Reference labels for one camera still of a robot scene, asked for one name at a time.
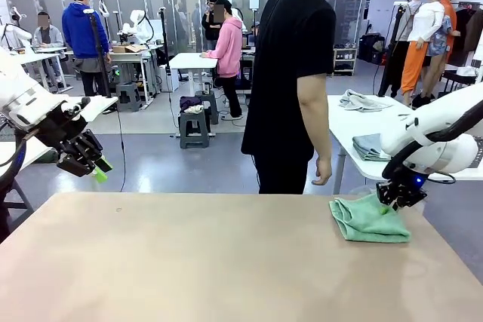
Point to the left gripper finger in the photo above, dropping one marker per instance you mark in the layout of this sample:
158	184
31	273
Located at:
77	166
99	152

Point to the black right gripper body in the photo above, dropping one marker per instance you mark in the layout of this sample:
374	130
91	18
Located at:
411	190

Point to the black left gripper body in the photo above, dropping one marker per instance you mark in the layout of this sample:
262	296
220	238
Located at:
68	137

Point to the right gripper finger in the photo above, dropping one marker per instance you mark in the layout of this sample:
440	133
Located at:
384	195
397	205

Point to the green terry towel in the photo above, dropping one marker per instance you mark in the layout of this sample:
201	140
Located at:
370	224

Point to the light grey towel with loop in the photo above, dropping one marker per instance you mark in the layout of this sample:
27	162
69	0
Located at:
362	102

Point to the person's right forearm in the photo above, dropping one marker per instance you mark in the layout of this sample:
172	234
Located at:
317	129

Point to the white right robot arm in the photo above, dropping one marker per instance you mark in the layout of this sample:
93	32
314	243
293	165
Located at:
445	156

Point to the white table with grey basket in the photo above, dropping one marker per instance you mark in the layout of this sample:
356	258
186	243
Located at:
100	105

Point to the person's right hand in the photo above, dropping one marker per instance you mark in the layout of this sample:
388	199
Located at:
323	171

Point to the blue-grey folded towel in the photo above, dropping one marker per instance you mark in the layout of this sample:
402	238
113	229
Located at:
370	148

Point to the grey plastic stool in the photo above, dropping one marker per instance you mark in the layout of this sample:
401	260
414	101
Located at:
128	95
211	107

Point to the large white side table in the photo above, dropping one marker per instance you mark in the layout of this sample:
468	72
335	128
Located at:
347	122

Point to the white background desk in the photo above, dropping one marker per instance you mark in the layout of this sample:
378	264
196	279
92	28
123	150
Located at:
34	59

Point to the black tripod pole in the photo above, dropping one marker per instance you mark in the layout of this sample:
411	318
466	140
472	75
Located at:
99	46

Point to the grey stool with clothes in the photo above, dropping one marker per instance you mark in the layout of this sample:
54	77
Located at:
194	137

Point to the white desk with cardboard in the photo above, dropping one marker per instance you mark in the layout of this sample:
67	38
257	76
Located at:
128	57

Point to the seated person in grey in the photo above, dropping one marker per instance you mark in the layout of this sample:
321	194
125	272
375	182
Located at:
49	37

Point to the pile of dark clothes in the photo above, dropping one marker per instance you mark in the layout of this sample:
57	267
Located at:
190	103

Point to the open cardboard box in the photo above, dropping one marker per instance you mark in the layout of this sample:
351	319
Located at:
126	49

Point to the person in blue hoodie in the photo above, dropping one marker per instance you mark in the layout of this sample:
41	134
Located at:
81	31

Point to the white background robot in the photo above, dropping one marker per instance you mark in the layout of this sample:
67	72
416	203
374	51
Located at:
17	33
141	28

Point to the black trolley shelf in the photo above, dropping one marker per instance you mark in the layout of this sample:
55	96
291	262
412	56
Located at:
453	77

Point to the thin black stand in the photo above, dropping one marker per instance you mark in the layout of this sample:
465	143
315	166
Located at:
164	46

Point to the small white standing desk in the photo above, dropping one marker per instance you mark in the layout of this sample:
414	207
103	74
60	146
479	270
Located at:
192	61

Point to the white metal rack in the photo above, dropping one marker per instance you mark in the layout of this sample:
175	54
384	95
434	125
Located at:
479	69

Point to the wooden shoe shelf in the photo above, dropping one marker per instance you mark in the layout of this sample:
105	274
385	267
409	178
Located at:
345	62

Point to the black bags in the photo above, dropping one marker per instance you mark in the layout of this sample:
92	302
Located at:
371	48

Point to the person in black t-shirt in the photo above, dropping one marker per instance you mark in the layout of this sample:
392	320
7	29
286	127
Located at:
279	73

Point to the rack of dark clothes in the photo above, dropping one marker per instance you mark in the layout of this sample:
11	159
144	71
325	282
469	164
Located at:
468	35

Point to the person in pink hoodie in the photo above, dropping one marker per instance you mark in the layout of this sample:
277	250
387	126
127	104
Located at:
230	46

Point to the person in black jacket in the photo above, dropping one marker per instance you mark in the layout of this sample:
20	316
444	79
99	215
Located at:
209	24

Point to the mannequin in grey vest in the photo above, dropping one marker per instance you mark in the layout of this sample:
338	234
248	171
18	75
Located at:
415	20

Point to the mannequin with beige hat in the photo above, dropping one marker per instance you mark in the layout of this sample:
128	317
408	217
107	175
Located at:
447	11

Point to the seated person behind desk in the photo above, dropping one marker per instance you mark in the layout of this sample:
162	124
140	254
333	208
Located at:
254	33

